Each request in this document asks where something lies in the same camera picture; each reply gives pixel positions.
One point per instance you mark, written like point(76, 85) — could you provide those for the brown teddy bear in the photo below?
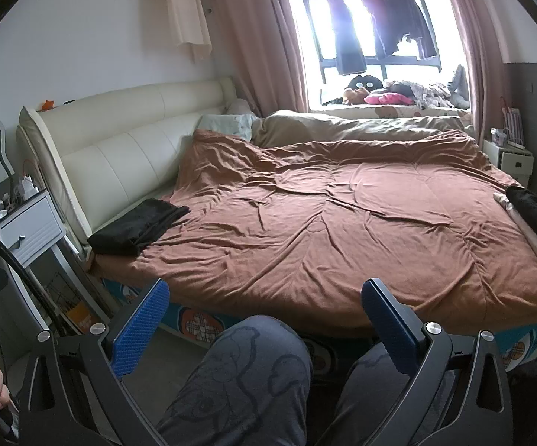
point(354, 96)

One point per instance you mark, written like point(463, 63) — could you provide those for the white pillow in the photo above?
point(240, 107)

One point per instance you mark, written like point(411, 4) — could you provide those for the window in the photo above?
point(375, 67)

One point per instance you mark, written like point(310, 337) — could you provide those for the black round plush toy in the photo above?
point(365, 82)

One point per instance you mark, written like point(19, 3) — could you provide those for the person's left leg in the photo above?
point(245, 381)

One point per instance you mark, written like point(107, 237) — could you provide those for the small orange toy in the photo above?
point(47, 104)

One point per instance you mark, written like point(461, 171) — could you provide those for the beige duvet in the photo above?
point(352, 128)

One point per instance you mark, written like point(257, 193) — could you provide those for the pile of light clothes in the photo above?
point(435, 90)

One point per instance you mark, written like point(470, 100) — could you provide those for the pink plush cushion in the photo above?
point(387, 98)

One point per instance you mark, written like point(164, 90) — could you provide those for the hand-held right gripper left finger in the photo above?
point(140, 330)

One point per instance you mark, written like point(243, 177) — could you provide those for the dark red hanging garment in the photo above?
point(371, 14)

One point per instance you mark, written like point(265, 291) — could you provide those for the beige folded cloth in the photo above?
point(535, 246)

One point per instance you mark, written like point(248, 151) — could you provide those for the white bedside table with drawer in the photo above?
point(31, 227)

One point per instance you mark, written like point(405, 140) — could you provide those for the white mug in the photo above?
point(497, 136)

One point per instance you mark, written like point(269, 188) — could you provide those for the black hanging garment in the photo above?
point(410, 23)

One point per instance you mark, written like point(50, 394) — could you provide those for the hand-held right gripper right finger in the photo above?
point(389, 330)

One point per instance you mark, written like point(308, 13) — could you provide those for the beige printed window seat cushion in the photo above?
point(389, 111)

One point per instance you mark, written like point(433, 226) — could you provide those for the white bedside cabinet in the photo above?
point(512, 165)

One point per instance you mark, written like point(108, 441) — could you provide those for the dark hanging long garment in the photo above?
point(347, 39)

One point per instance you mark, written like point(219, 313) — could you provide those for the bed with brown duvet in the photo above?
point(342, 227)

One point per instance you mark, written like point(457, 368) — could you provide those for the beige hanging cloth cover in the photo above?
point(187, 14)

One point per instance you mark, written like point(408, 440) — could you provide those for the cream leather bed headboard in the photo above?
point(124, 148)

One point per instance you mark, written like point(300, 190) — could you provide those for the black jacket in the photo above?
point(138, 227)

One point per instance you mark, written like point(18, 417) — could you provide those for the striped paper bag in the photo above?
point(512, 123)

